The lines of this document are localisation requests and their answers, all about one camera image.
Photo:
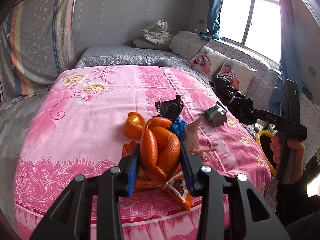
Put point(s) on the short blue curtain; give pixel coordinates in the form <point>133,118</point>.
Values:
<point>213,10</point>

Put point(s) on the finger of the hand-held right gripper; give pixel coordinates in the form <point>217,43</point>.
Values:
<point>257,113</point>

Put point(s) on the black plastic bag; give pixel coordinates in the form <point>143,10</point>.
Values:
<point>232,100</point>

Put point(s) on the wall switch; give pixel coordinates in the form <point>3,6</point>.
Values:
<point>312,70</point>

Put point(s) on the blue plastic bag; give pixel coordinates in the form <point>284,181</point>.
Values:
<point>178,127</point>

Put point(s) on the baby print pillow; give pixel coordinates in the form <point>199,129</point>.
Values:
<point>205,60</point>
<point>237,72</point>

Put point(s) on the person's right hand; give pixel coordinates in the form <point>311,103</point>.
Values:
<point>275,150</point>

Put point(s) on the white tiger plush toy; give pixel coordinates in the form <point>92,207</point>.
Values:
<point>160,33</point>

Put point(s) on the large orange peel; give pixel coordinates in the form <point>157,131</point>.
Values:
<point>160,150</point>

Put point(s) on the window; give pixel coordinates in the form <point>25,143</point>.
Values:
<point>260,25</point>

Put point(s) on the grey quilted sofa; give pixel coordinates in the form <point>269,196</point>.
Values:
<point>112,52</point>

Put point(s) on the yellow trash bin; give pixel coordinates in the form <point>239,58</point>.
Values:
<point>265,145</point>

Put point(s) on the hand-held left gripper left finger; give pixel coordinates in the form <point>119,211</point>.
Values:
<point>131,170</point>

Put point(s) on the orange snack wrapper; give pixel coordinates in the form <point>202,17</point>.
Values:
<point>180,195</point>

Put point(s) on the grey patterned cushion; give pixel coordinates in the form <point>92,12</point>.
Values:
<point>185,43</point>

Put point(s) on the long blue curtain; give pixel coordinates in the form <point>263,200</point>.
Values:
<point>287,42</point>

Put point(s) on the person's right forearm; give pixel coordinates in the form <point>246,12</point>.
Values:
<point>300,205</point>

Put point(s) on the black foil wrapper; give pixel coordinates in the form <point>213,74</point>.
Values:
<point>167,108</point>

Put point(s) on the pink floral blanket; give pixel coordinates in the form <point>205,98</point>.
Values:
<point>87,130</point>

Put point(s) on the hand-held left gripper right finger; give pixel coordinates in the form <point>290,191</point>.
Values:
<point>187,165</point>

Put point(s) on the crumpled foil packet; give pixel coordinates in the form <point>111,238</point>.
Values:
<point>215,115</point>

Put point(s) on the beige crumpled paper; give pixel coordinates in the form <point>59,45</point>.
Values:
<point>193,135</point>

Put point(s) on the small orange peel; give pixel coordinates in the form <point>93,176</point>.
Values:
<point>133,127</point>

